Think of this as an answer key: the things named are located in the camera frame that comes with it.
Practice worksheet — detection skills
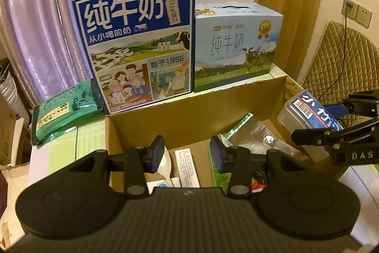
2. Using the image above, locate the white Mecobalamin medicine box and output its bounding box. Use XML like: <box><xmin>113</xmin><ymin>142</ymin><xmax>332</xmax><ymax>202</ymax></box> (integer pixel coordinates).
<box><xmin>146</xmin><ymin>177</ymin><xmax>181</xmax><ymax>195</ymax></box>

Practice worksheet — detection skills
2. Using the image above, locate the white speckled spoon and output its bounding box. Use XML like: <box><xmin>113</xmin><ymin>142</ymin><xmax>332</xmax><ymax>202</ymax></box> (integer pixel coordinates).
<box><xmin>157</xmin><ymin>148</ymin><xmax>173</xmax><ymax>187</ymax></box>

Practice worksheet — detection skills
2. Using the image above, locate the brown cardboard boxes stack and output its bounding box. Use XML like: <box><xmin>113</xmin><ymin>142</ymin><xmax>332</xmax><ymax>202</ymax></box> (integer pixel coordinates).
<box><xmin>0</xmin><ymin>96</ymin><xmax>32</xmax><ymax>170</ymax></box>

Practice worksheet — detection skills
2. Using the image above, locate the silver foil pouch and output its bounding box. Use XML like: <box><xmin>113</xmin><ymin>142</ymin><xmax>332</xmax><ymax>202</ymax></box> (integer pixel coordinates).
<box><xmin>219</xmin><ymin>112</ymin><xmax>308</xmax><ymax>161</ymax></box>

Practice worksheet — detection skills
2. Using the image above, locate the red candy packet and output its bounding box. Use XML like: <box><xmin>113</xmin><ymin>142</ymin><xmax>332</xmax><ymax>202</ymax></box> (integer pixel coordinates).
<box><xmin>251</xmin><ymin>171</ymin><xmax>266</xmax><ymax>193</ymax></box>

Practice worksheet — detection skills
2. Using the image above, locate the beige quilted chair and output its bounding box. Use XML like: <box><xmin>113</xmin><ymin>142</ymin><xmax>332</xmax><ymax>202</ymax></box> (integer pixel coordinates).
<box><xmin>301</xmin><ymin>20</ymin><xmax>379</xmax><ymax>129</ymax></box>

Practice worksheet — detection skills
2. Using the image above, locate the clear box blue label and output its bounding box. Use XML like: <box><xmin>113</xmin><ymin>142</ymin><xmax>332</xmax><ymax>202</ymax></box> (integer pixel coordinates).
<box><xmin>278</xmin><ymin>90</ymin><xmax>343</xmax><ymax>133</ymax></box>

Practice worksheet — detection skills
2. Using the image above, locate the beige printed side cloth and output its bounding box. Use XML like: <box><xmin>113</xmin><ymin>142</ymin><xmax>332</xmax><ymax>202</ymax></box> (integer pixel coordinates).
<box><xmin>1</xmin><ymin>163</ymin><xmax>30</xmax><ymax>250</ymax></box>

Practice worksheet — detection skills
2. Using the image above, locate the dark blue milk carton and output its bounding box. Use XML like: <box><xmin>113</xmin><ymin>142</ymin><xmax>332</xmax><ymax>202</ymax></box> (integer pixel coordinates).
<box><xmin>72</xmin><ymin>0</ymin><xmax>195</xmax><ymax>114</ymax></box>

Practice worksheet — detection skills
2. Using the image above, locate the wall power socket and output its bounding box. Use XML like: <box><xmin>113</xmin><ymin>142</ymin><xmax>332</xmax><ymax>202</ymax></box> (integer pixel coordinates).
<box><xmin>341</xmin><ymin>0</ymin><xmax>373</xmax><ymax>29</ymax></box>

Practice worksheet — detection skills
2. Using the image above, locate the green white spray box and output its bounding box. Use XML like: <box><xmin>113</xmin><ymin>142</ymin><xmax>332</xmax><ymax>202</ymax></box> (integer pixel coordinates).
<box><xmin>208</xmin><ymin>141</ymin><xmax>231</xmax><ymax>194</ymax></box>

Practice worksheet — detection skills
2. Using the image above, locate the long white medicine box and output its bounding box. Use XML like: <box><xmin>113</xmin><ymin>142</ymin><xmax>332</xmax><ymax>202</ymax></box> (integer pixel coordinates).
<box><xmin>175</xmin><ymin>148</ymin><xmax>200</xmax><ymax>188</ymax></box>

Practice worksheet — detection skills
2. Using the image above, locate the green tea package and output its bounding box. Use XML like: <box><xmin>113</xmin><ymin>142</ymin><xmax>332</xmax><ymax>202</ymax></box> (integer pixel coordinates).
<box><xmin>31</xmin><ymin>78</ymin><xmax>104</xmax><ymax>146</ymax></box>

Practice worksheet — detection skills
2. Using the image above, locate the brown cardboard sorting box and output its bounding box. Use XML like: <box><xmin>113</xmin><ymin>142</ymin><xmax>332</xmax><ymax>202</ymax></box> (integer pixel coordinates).
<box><xmin>105</xmin><ymin>76</ymin><xmax>302</xmax><ymax>187</ymax></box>

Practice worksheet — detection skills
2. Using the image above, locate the checked tablecloth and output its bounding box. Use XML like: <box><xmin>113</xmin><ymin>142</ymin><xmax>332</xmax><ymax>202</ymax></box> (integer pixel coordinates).
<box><xmin>28</xmin><ymin>120</ymin><xmax>106</xmax><ymax>185</ymax></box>

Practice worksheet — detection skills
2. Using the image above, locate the light blue milk carton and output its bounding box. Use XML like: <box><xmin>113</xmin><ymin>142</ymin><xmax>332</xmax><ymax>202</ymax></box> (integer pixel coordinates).
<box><xmin>193</xmin><ymin>1</ymin><xmax>283</xmax><ymax>92</ymax></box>

